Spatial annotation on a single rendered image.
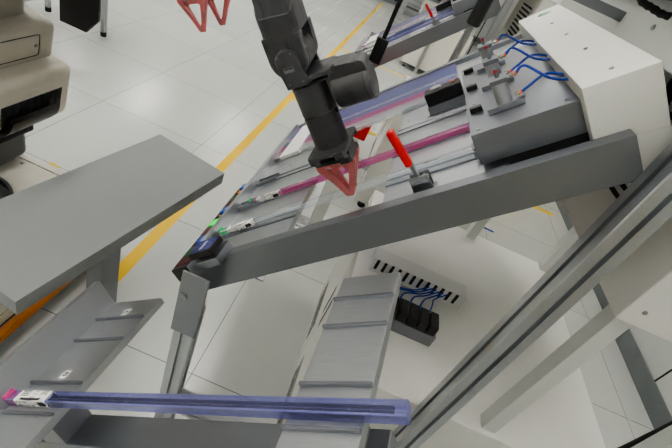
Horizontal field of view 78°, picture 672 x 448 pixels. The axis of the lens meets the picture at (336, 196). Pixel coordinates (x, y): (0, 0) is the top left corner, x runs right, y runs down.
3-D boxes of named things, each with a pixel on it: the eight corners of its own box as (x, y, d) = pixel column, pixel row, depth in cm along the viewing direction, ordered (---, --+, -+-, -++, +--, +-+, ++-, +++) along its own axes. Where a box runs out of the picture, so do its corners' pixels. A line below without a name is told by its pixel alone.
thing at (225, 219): (209, 283, 80) (188, 255, 77) (304, 144, 135) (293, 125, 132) (214, 282, 80) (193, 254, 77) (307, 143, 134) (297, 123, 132)
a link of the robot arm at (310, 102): (296, 75, 67) (284, 86, 62) (335, 63, 64) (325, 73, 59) (311, 115, 70) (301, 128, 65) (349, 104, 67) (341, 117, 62)
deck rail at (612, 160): (204, 291, 78) (186, 266, 76) (209, 283, 80) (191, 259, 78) (645, 179, 50) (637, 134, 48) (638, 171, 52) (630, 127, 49)
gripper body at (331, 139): (358, 135, 72) (344, 95, 69) (348, 161, 64) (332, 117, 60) (324, 144, 74) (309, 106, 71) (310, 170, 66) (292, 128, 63)
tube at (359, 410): (9, 405, 51) (3, 399, 50) (19, 395, 52) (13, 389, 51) (409, 425, 30) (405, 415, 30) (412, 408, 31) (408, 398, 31)
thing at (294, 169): (207, 272, 79) (197, 259, 77) (303, 136, 133) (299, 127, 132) (290, 249, 71) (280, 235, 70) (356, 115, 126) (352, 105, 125)
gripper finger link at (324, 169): (373, 177, 75) (356, 130, 71) (367, 198, 69) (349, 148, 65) (338, 185, 77) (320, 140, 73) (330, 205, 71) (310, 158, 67)
